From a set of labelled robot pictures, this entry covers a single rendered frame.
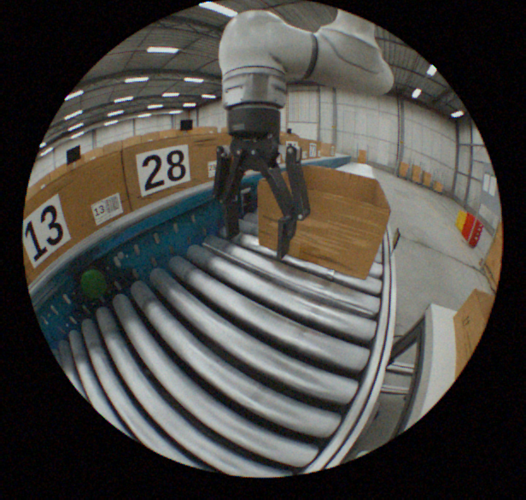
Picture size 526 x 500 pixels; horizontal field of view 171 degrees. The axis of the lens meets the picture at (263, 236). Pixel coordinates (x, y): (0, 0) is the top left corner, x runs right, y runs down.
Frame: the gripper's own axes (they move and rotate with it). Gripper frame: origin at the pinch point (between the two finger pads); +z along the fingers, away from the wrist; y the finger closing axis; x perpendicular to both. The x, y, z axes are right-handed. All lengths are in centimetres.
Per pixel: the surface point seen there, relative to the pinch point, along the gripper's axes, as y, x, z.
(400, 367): 55, 9, 42
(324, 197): 8.1, 11.1, -5.4
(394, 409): 92, 0, 86
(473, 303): 52, 5, 2
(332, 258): 12.4, 11.3, 7.5
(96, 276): -21.2, -27.9, 3.0
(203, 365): 4.5, -20.3, 10.6
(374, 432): 84, -17, 86
